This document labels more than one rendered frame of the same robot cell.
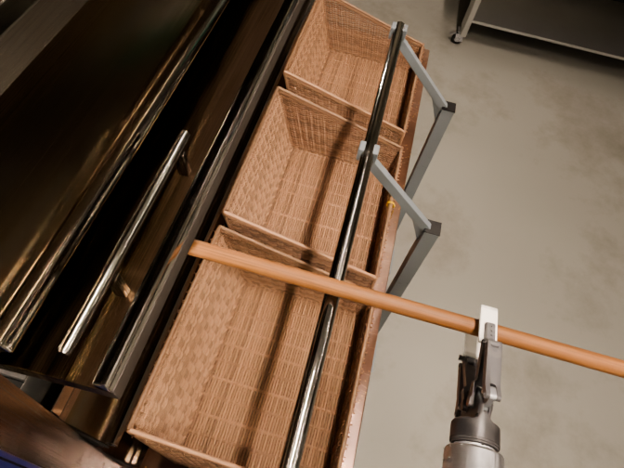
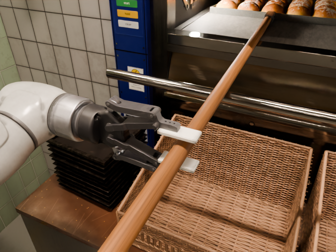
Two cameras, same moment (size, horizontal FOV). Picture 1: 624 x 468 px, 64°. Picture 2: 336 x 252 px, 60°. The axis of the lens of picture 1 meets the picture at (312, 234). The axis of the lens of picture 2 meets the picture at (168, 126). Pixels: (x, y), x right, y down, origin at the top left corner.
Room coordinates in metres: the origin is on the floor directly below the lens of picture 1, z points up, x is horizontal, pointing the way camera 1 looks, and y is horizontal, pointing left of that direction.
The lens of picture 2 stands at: (0.53, -0.71, 1.51)
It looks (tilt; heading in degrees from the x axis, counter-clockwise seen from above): 34 degrees down; 112
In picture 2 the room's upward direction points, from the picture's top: straight up
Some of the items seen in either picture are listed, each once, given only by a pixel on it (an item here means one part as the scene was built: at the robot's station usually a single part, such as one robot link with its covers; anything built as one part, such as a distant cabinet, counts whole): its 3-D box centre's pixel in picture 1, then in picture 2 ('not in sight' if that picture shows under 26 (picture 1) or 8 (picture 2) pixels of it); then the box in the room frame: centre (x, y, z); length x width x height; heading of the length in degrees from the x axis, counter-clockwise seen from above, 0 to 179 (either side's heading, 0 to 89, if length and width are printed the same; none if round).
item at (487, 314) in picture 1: (487, 325); (179, 132); (0.40, -0.33, 1.22); 0.07 x 0.03 x 0.01; 177
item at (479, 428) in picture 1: (475, 419); (106, 126); (0.25, -0.32, 1.19); 0.09 x 0.07 x 0.08; 177
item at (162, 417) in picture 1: (269, 360); (216, 193); (0.42, 0.04, 0.72); 0.56 x 0.49 x 0.28; 176
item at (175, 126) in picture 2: (491, 335); (165, 119); (0.37, -0.33, 1.24); 0.05 x 0.01 x 0.03; 177
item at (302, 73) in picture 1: (357, 71); not in sight; (1.63, -0.03, 0.72); 0.56 x 0.49 x 0.28; 176
